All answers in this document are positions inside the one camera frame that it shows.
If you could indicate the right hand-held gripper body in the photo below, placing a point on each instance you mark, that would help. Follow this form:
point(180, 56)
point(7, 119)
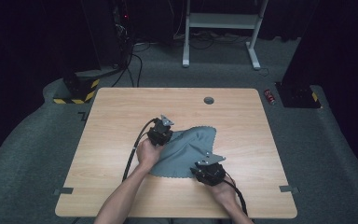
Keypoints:
point(210, 171)

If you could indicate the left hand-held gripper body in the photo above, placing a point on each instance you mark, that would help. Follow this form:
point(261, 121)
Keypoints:
point(159, 132)

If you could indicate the grey cloth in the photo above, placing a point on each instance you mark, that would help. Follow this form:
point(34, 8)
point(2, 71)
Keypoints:
point(186, 149)

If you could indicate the person's right hand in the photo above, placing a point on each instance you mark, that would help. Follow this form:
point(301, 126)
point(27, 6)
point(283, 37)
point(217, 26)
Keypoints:
point(224, 190)

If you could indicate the person's left hand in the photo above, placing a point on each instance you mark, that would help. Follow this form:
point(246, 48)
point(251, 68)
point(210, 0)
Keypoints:
point(147, 154)

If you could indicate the grey table grommet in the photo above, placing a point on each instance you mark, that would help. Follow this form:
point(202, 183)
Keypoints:
point(209, 100)

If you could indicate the grey tape strip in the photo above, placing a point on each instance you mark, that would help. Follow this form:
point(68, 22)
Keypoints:
point(63, 190)
point(289, 188)

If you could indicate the yellow-black striped stand base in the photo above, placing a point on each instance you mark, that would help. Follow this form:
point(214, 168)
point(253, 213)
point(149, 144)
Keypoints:
point(77, 91)

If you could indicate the red can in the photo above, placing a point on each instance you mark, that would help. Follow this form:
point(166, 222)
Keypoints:
point(269, 96)

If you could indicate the black stand base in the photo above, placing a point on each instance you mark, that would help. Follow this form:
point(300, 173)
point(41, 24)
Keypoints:
point(298, 95)

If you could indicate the dark equipment with red light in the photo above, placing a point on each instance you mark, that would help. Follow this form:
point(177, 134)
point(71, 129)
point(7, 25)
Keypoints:
point(122, 18)

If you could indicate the white metal stand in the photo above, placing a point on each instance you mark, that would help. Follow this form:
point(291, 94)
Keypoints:
point(220, 21)

